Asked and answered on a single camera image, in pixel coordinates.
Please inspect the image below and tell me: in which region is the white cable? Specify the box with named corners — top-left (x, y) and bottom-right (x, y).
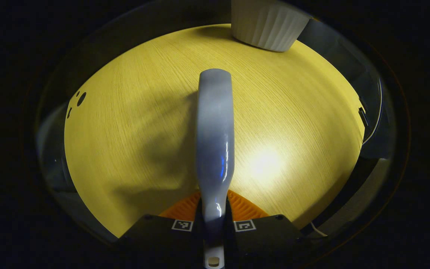
top-left (362, 77), bottom-right (384, 145)
top-left (309, 221), bottom-right (328, 238)

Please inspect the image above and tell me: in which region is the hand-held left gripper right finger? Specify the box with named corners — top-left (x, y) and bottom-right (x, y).
top-left (225, 189), bottom-right (306, 265)

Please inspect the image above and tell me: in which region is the small grey broom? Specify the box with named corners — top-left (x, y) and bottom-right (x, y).
top-left (196, 68), bottom-right (235, 269)

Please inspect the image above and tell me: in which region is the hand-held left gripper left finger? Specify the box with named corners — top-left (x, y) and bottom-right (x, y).
top-left (117, 191), bottom-right (205, 265)

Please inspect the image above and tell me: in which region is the yellow wooden desktop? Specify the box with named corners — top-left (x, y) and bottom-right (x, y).
top-left (64, 24), bottom-right (365, 238)

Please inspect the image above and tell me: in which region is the white ribbed garbage bin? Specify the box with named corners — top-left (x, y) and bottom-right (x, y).
top-left (231, 0), bottom-right (312, 52)

